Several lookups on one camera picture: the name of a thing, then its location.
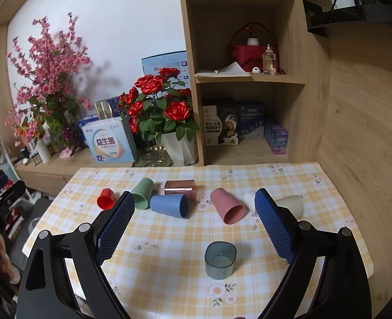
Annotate gold bottle box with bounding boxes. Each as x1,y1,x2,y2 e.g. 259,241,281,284
95,100,114,120

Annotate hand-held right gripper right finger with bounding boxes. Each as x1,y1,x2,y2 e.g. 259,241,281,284
255,188,373,319

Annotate pink cup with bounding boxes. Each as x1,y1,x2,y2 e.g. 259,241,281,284
210,187,248,224

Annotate dark blue box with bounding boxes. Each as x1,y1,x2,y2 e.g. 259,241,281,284
237,101,267,138

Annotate white cup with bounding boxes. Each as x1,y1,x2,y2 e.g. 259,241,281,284
242,191,258,212

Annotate black snack box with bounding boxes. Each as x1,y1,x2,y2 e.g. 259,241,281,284
202,98,239,147

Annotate black stand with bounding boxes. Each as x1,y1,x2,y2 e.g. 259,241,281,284
306,0,392,35

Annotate low wooden cabinet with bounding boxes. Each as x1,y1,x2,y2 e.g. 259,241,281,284
15,149,137,197

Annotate red cup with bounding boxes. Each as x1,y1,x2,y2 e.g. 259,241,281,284
97,188,116,210

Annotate light blue carton box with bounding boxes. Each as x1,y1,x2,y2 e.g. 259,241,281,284
81,116,138,166

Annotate golden glass dish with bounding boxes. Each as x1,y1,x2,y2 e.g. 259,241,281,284
132,144,174,168

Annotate green cup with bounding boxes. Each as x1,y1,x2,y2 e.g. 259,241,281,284
131,177,154,210

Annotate blue cup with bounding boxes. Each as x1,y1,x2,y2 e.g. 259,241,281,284
150,193,190,219

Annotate red artificial rose bouquet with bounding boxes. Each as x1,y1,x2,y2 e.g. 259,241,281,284
117,67,200,143

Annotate clear perfume bottle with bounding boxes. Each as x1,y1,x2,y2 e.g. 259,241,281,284
262,44,278,75

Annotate white plastic bottle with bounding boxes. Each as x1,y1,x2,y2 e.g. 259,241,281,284
36,138,52,164

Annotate open paper notebook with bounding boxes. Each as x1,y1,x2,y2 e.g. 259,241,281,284
195,62,251,78

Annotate blue and white box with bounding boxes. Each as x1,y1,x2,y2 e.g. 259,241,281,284
141,51,187,81

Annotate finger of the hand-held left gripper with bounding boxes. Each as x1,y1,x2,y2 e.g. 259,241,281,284
0,173,27,214

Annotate red gift basket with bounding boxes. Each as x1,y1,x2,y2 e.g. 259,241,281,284
228,22,279,73

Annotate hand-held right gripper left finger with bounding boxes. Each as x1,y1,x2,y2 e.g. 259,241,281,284
16,191,136,319

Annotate white faceted flower pot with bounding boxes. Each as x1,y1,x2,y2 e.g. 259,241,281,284
160,132,199,166

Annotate wooden shelf unit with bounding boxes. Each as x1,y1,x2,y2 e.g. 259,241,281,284
177,0,320,167

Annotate purple box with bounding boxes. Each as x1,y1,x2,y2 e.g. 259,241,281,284
263,117,288,155

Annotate cream cup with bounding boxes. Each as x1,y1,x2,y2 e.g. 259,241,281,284
275,195,304,219

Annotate teal translucent cup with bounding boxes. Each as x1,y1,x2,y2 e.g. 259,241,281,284
205,241,237,280

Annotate brown translucent cup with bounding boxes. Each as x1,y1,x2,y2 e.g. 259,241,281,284
164,179,197,201

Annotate pink artificial blossom branches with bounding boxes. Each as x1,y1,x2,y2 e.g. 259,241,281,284
5,12,93,148

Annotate yellow checked tablecloth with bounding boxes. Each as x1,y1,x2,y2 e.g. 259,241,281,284
22,162,374,319

